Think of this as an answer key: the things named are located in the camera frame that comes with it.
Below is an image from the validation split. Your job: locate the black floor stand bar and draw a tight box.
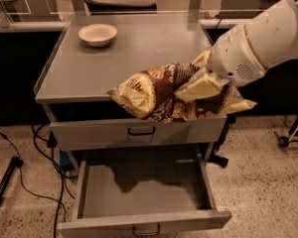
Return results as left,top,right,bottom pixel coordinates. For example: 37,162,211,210
0,157,23,201

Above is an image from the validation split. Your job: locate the brown chip bag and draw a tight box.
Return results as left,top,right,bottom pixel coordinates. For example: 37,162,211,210
107,62,256,122

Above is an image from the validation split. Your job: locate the black top drawer handle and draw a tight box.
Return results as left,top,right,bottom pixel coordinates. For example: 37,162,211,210
127,126,156,136

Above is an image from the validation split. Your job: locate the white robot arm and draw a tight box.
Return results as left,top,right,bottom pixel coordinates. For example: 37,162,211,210
175,0,298,102

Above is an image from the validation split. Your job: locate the white bowl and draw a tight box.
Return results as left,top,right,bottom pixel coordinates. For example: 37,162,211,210
78,24,117,48

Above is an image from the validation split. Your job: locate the black drawer handle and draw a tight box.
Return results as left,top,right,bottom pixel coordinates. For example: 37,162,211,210
132,224,161,238
127,126,156,136

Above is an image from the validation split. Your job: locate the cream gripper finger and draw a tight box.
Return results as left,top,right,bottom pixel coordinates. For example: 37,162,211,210
192,50,211,67
175,72,229,102

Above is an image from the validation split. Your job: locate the black middle drawer handle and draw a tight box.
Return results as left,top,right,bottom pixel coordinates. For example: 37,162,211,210
132,224,161,238

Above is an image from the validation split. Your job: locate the grey drawer cabinet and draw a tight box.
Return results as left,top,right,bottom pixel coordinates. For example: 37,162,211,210
35,13,215,166

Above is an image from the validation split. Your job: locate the black wheeled cart base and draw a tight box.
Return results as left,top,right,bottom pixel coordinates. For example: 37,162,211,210
274,116,298,148

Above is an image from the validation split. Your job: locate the grey top drawer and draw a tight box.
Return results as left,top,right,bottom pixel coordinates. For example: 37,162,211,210
51,116,226,151

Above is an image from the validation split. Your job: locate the thin black floor cable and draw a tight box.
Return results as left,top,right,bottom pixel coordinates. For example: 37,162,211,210
0,124,68,221

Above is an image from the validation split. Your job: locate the grey open middle drawer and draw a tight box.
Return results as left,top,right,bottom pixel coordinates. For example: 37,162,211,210
58,159,231,238

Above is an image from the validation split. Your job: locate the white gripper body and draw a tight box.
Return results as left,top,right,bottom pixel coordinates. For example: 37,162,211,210
210,25,266,86

